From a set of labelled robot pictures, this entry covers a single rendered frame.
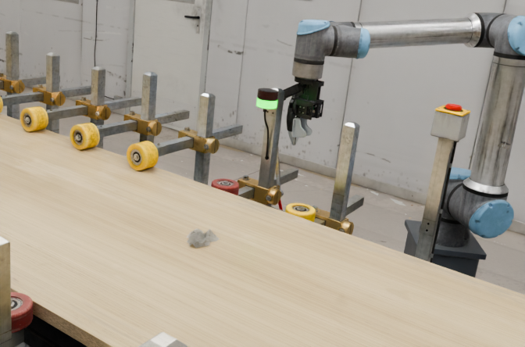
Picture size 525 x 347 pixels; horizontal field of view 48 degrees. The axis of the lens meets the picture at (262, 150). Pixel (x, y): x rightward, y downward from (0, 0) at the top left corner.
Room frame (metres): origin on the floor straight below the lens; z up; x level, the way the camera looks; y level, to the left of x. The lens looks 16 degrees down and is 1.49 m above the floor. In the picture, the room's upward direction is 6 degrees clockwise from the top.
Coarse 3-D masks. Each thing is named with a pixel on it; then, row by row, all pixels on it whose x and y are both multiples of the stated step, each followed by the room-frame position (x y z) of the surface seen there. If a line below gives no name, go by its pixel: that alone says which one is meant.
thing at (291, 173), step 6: (294, 168) 1.94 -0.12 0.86; (282, 174) 1.86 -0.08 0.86; (288, 174) 1.88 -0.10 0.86; (294, 174) 1.91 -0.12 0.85; (276, 180) 1.81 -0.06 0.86; (282, 180) 1.84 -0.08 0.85; (288, 180) 1.88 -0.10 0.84; (246, 186) 1.71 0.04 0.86; (240, 192) 1.65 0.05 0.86; (246, 192) 1.66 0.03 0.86; (252, 192) 1.69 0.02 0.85; (246, 198) 1.67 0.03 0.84
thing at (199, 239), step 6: (192, 234) 1.22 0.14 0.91; (198, 234) 1.21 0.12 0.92; (204, 234) 1.22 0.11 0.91; (210, 234) 1.22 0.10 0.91; (192, 240) 1.19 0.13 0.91; (198, 240) 1.20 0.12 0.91; (204, 240) 1.20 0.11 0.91; (210, 240) 1.21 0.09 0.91; (216, 240) 1.22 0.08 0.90; (198, 246) 1.18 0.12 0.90
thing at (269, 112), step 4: (260, 88) 1.67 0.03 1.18; (264, 88) 1.68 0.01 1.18; (268, 88) 1.68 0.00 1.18; (264, 100) 1.64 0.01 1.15; (268, 100) 1.64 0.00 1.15; (272, 100) 1.64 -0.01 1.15; (276, 100) 1.65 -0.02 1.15; (264, 112) 1.66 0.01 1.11; (268, 112) 1.69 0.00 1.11; (272, 112) 1.68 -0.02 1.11; (264, 116) 1.66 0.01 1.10; (264, 120) 1.67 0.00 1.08; (268, 128) 1.68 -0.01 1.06; (268, 132) 1.68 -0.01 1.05; (268, 136) 1.68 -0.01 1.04; (268, 140) 1.68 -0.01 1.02; (268, 144) 1.68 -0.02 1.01
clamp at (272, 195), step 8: (240, 184) 1.73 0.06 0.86; (248, 184) 1.71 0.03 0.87; (256, 184) 1.71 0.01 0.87; (256, 192) 1.69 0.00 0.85; (264, 192) 1.68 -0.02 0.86; (272, 192) 1.67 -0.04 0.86; (280, 192) 1.70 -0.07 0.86; (256, 200) 1.69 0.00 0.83; (264, 200) 1.68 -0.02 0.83; (272, 200) 1.66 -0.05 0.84
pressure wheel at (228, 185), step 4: (216, 180) 1.61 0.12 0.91; (220, 180) 1.61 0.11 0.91; (224, 180) 1.62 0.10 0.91; (228, 180) 1.62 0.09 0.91; (232, 180) 1.62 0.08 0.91; (212, 184) 1.57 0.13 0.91; (216, 184) 1.57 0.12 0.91; (220, 184) 1.58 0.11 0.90; (224, 184) 1.58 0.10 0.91; (228, 184) 1.59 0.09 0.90; (232, 184) 1.59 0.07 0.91; (236, 184) 1.59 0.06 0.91; (220, 188) 1.55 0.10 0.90; (224, 188) 1.55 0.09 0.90; (228, 188) 1.55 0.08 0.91; (232, 188) 1.56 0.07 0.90; (236, 188) 1.57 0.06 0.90; (232, 192) 1.56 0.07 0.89; (236, 192) 1.57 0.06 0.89
